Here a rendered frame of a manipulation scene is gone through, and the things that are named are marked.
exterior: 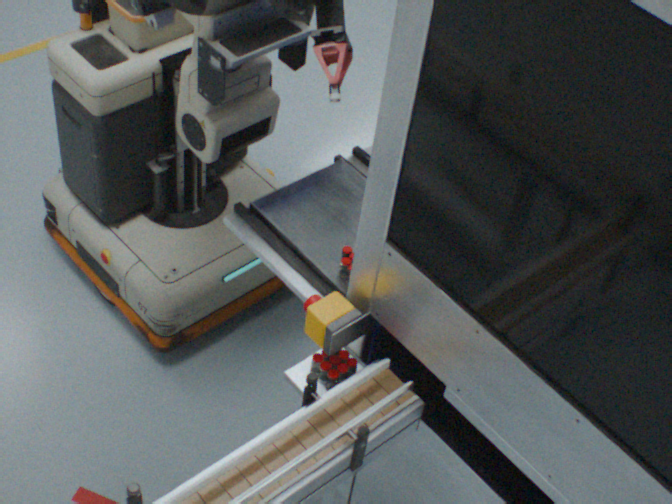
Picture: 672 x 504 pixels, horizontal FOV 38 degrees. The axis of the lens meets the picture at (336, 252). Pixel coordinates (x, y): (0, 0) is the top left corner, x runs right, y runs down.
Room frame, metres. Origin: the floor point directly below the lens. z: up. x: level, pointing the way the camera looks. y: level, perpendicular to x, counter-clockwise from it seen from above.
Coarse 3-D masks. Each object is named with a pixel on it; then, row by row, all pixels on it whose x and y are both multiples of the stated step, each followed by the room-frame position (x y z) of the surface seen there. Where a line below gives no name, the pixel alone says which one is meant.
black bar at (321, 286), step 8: (240, 208) 1.49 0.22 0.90; (240, 216) 1.48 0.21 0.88; (248, 216) 1.47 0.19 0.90; (248, 224) 1.46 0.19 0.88; (256, 224) 1.45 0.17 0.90; (264, 224) 1.45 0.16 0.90; (264, 232) 1.43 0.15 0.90; (272, 232) 1.43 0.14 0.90; (272, 240) 1.41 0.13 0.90; (280, 240) 1.41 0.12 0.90; (280, 248) 1.39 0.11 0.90; (288, 248) 1.39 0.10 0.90; (288, 256) 1.37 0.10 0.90; (296, 256) 1.37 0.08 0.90; (296, 264) 1.35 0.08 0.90; (304, 264) 1.35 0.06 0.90; (304, 272) 1.33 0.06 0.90; (312, 272) 1.34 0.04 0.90; (312, 280) 1.32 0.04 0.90; (320, 280) 1.32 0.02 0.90; (320, 288) 1.30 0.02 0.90; (328, 288) 1.30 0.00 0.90
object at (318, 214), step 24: (336, 168) 1.67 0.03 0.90; (288, 192) 1.57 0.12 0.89; (312, 192) 1.59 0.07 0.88; (336, 192) 1.60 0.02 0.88; (360, 192) 1.62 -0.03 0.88; (264, 216) 1.46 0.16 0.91; (288, 216) 1.51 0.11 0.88; (312, 216) 1.52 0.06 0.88; (336, 216) 1.53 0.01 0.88; (288, 240) 1.40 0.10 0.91; (312, 240) 1.44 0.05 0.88; (336, 240) 1.45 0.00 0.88; (312, 264) 1.35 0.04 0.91; (336, 264) 1.39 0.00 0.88; (336, 288) 1.30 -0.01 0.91
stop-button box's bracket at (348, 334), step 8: (368, 312) 1.14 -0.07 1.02; (360, 320) 1.13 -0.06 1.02; (368, 320) 1.14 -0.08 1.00; (344, 328) 1.10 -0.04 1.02; (352, 328) 1.11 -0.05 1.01; (360, 328) 1.13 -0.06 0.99; (336, 336) 1.09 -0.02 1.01; (344, 336) 1.10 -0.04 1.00; (352, 336) 1.12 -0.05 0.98; (360, 336) 1.13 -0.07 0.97; (336, 344) 1.09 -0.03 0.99; (344, 344) 1.10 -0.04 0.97
